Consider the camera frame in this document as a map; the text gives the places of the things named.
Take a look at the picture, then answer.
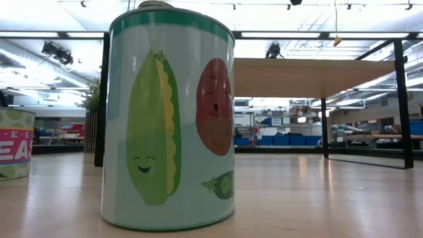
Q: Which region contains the green peas tin can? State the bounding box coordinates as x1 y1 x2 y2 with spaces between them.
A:
0 107 36 182

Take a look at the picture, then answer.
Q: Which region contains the mixed vegetables print tin can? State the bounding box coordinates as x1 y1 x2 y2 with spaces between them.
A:
100 6 236 232

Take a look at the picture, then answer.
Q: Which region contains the potted plant in striped pot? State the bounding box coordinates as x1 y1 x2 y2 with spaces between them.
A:
81 77 102 155

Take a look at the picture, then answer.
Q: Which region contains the red storage crate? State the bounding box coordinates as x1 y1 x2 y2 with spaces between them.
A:
59 124 85 139

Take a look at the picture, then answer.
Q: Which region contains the black ceiling spotlight cluster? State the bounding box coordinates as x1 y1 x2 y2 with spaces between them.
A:
41 41 74 66

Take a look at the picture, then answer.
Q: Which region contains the black table edge frame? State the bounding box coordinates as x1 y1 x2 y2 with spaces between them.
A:
32 143 423 159

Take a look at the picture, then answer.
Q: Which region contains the black camera on mount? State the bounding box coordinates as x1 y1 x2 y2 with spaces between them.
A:
265 42 285 60

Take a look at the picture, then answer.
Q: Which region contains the wooden shelf with black frame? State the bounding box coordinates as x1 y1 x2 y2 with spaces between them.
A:
94 31 414 169

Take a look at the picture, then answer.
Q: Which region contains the long black ceiling rail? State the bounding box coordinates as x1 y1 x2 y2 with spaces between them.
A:
0 30 423 41

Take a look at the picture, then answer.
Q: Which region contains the yellow hanging cord plug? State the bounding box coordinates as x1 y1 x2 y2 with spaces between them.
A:
332 0 343 47

